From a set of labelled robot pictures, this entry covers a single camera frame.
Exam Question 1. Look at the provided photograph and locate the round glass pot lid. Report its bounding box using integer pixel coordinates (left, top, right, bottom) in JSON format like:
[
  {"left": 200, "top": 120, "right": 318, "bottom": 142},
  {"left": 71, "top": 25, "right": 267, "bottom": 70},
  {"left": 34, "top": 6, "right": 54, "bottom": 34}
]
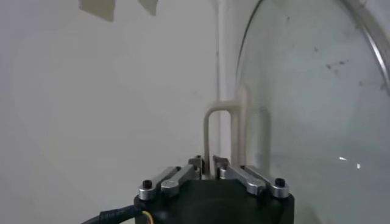
[{"left": 203, "top": 0, "right": 390, "bottom": 224}]

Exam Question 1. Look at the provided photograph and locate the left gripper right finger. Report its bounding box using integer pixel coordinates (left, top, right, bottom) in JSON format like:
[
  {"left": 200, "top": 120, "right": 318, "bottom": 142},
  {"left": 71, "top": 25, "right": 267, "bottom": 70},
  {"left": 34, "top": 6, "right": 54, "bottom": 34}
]
[{"left": 213, "top": 155, "right": 291, "bottom": 200}]

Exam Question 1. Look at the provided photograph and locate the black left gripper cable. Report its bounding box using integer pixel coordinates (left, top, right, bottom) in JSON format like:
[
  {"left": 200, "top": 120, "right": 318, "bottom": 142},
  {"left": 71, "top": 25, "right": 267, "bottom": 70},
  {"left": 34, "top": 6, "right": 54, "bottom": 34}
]
[{"left": 80, "top": 204, "right": 153, "bottom": 224}]

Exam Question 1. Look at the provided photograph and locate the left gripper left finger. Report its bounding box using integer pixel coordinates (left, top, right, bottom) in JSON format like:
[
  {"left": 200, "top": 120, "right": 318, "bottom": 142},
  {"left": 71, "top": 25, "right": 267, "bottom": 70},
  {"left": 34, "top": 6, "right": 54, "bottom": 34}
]
[{"left": 138, "top": 155, "right": 205, "bottom": 202}]

